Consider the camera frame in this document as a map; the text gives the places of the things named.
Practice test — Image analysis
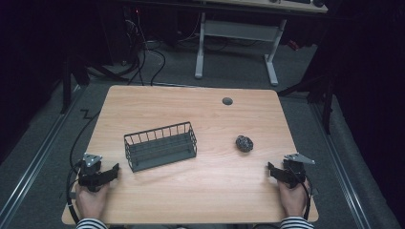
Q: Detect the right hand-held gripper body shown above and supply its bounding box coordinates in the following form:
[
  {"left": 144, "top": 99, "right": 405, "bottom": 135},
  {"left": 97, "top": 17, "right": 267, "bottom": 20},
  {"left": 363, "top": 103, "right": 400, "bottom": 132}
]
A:
[{"left": 282, "top": 153, "right": 316, "bottom": 189}]

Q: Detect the person's left hand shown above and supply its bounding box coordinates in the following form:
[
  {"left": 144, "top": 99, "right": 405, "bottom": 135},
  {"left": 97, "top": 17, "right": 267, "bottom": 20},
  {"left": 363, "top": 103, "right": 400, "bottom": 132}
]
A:
[{"left": 75, "top": 182, "right": 111, "bottom": 221}]

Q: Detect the dark bumpy round ball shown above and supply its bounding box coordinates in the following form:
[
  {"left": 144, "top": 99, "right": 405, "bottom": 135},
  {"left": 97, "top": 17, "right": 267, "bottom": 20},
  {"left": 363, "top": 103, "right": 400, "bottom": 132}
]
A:
[{"left": 235, "top": 135, "right": 255, "bottom": 154}]

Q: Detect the black metal stand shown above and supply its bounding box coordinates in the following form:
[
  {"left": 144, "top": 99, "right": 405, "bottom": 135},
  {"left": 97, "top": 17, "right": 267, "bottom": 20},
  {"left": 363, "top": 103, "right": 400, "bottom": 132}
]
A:
[
  {"left": 276, "top": 60, "right": 338, "bottom": 135},
  {"left": 58, "top": 52, "right": 130, "bottom": 116}
]

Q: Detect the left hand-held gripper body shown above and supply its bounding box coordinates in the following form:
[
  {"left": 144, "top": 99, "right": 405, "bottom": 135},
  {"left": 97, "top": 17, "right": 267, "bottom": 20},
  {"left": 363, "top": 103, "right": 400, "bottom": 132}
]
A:
[{"left": 77, "top": 153, "right": 103, "bottom": 193}]

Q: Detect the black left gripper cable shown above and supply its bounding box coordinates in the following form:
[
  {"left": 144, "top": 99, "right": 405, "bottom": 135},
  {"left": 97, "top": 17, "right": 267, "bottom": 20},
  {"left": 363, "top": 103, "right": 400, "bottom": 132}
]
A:
[{"left": 65, "top": 109, "right": 101, "bottom": 225}]

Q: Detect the bundle of black floor cables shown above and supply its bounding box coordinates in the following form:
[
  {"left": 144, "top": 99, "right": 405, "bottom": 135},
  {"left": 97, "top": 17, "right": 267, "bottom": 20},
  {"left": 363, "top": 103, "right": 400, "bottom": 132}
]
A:
[{"left": 122, "top": 6, "right": 168, "bottom": 88}]

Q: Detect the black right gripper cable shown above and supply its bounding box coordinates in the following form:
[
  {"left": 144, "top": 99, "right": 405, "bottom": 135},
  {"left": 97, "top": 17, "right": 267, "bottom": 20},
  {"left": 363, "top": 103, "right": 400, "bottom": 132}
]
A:
[{"left": 292, "top": 168, "right": 314, "bottom": 221}]

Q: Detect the dark grey wire basket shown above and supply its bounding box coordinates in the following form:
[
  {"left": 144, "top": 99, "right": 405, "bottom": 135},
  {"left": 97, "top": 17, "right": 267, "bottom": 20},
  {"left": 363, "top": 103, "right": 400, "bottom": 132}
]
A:
[{"left": 123, "top": 120, "right": 198, "bottom": 174}]

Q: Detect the metal floor rail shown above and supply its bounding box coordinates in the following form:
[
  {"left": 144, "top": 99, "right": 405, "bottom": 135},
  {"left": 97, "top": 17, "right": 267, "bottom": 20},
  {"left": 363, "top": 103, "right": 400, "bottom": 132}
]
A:
[
  {"left": 0, "top": 83, "right": 86, "bottom": 223},
  {"left": 309, "top": 101, "right": 373, "bottom": 229}
]

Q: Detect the white-framed desk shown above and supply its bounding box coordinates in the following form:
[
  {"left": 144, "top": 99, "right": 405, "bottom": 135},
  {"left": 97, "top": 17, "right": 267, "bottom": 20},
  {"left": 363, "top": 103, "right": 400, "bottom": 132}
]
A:
[{"left": 194, "top": 0, "right": 330, "bottom": 88}]

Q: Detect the person's right hand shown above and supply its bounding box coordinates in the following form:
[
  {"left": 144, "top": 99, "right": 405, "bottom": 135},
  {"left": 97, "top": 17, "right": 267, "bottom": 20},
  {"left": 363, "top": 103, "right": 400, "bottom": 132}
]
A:
[{"left": 277, "top": 178, "right": 310, "bottom": 219}]

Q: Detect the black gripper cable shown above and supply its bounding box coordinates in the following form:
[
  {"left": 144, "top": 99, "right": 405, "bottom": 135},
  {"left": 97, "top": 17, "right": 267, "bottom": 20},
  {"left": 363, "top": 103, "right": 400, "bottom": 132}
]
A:
[
  {"left": 65, "top": 109, "right": 101, "bottom": 225},
  {"left": 292, "top": 168, "right": 314, "bottom": 221}
]

